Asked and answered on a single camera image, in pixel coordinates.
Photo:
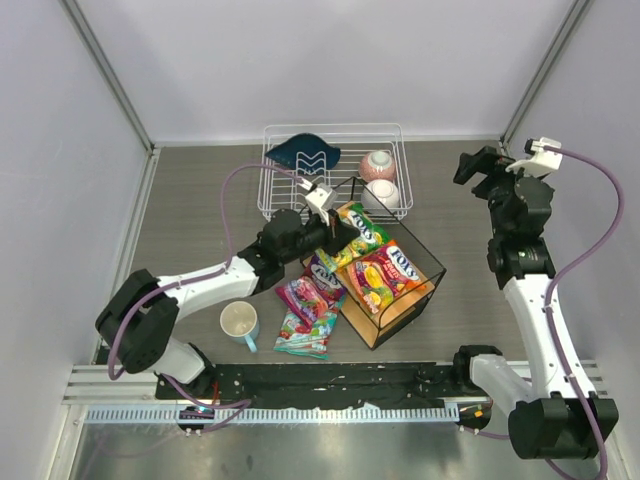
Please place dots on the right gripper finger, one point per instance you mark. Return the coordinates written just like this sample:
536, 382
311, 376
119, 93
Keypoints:
497, 178
483, 162

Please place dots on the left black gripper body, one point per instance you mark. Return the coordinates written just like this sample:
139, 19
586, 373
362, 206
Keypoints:
331, 232

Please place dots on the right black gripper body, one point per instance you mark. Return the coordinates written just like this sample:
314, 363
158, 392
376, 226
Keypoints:
486, 173

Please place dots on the green candy bag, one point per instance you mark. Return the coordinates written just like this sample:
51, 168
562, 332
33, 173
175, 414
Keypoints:
371, 237

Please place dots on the orange fruits candy bag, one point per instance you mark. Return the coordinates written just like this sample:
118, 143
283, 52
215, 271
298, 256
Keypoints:
382, 277

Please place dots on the purple berries candy bag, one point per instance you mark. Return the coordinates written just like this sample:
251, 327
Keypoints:
311, 296

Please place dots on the wooden two-tier wire shelf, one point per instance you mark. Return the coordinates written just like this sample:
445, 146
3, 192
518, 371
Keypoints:
376, 330

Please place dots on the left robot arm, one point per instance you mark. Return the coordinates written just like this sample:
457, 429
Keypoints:
138, 322

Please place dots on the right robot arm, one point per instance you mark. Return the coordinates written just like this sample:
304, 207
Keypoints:
556, 413

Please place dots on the teal mint candy bag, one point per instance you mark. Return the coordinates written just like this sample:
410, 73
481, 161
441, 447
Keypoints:
295, 338

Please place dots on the white bowl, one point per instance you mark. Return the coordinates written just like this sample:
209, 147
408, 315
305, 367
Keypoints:
379, 194

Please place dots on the pink patterned bowl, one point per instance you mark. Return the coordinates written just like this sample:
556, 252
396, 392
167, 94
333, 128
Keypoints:
377, 165

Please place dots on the dark blue leaf plate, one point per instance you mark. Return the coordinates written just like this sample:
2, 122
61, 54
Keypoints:
305, 153

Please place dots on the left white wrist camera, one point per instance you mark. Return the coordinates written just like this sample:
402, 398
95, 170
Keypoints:
319, 198

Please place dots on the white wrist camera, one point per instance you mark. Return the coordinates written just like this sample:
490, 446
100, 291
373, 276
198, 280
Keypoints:
544, 158
319, 198

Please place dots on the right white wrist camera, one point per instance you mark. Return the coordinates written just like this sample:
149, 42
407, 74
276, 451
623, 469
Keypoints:
544, 158

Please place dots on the white wire dish rack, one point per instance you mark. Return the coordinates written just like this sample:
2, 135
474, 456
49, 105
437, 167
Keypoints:
355, 140

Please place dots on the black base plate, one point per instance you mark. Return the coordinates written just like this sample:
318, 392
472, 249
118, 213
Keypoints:
337, 386

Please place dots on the white slotted cable duct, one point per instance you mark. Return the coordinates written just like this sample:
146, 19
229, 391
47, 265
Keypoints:
185, 415

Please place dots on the aluminium rail frame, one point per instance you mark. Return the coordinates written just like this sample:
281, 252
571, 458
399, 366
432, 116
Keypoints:
326, 256

